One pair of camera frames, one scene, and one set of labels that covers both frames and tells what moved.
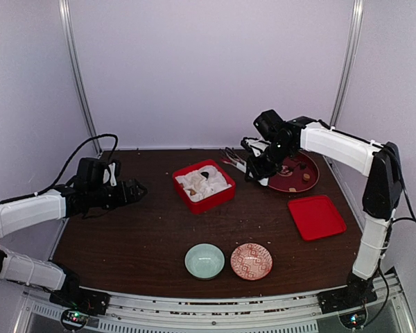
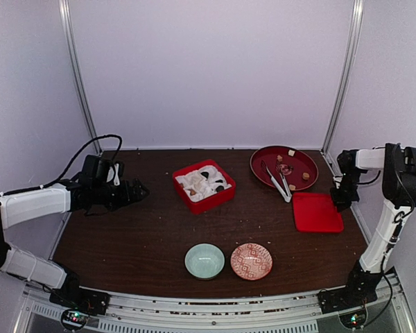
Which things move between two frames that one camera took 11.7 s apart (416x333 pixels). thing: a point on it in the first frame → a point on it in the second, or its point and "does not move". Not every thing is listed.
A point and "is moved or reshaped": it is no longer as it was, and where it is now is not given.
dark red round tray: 299,172 does not move
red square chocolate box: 204,186 does not move
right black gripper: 258,173 → 341,202
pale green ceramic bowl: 204,261 does not move
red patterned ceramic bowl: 251,261 does not move
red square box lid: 317,217 is moved or reshaped
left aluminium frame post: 70,35 does not move
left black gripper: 124,198 does not move
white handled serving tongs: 234,159 → 286,198
